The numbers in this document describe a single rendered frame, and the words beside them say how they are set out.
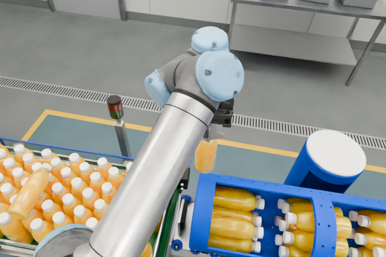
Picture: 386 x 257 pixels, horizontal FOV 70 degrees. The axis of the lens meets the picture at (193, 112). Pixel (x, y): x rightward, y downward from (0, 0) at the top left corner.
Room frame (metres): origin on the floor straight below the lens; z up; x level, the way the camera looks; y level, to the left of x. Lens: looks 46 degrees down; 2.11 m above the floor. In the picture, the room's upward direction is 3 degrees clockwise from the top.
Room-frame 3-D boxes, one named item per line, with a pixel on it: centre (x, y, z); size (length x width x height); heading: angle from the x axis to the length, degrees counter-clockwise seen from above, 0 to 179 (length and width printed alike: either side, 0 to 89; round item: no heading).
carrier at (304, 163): (0.84, -0.71, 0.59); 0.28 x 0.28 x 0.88
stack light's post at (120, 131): (0.89, 0.36, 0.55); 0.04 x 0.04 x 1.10; 83
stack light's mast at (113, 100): (0.89, 0.36, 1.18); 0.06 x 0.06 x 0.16
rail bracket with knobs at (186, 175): (0.69, 0.04, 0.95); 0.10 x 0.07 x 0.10; 173
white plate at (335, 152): (0.84, -0.71, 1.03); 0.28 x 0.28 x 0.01
